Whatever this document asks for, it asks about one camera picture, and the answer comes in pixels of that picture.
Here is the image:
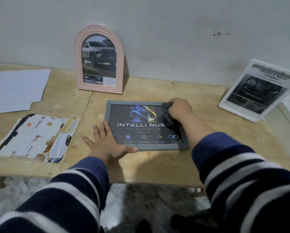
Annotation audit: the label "person's left hand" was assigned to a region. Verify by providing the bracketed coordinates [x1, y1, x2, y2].
[81, 121, 138, 165]

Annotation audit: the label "grey rectangular photo frame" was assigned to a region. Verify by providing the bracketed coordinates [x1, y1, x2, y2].
[104, 100, 190, 151]

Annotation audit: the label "person's right forearm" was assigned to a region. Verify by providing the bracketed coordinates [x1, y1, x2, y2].
[180, 114, 290, 233]

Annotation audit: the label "person's right hand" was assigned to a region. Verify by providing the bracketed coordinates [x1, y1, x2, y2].
[168, 98, 194, 123]

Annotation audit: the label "cut-up car brochure page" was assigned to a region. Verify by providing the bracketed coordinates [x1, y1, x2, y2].
[0, 114, 63, 163]

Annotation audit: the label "black cleaning cloth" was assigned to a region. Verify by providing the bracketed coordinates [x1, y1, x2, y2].
[161, 102, 184, 143]

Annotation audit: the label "double-sided arched brochure picture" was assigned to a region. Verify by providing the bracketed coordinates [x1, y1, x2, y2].
[81, 34, 117, 86]

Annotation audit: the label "white paper sheets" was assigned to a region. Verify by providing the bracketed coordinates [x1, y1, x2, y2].
[0, 69, 51, 106]

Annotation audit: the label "white rectangular photo frame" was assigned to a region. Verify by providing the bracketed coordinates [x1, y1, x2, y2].
[218, 59, 290, 123]

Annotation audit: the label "black stool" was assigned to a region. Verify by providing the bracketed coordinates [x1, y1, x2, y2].
[170, 208, 218, 233]

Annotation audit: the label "person's left forearm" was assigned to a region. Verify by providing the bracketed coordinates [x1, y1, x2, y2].
[0, 154, 110, 233]

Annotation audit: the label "cut brochure pages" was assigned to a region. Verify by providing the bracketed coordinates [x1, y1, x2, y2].
[48, 118, 79, 164]

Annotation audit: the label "person's black shoe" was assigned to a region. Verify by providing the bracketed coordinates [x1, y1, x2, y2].
[135, 219, 153, 233]

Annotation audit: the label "pink arched photo frame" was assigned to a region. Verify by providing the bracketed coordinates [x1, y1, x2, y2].
[74, 25, 125, 94]

